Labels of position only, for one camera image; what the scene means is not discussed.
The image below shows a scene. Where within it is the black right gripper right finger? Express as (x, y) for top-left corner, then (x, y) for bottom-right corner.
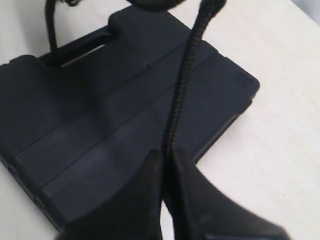
(172, 150), (287, 240)

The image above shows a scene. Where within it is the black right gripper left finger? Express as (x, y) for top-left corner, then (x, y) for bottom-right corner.
(56, 150), (164, 240)

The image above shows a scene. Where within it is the black plastic carry case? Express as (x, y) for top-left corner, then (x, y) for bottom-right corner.
(0, 12), (261, 233)

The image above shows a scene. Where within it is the black braided rope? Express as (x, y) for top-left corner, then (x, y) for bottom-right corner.
(42, 0), (228, 240)

